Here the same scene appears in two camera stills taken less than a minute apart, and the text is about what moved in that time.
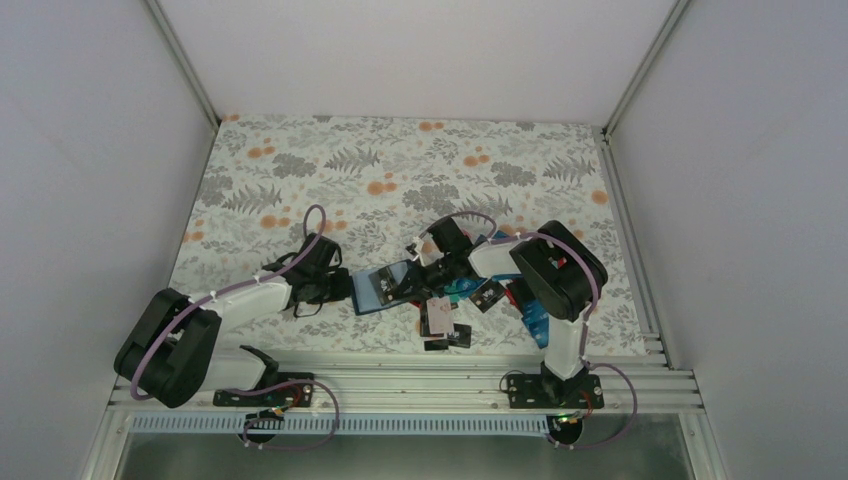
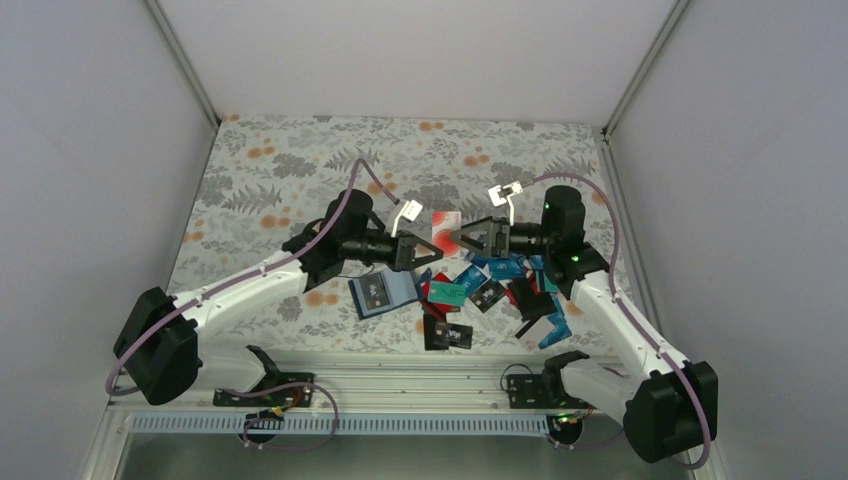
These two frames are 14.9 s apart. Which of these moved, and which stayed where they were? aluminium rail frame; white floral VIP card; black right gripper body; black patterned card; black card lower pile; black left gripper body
Moved: black left gripper body; black right gripper body; white floral VIP card
Stayed: black patterned card; aluminium rail frame; black card lower pile
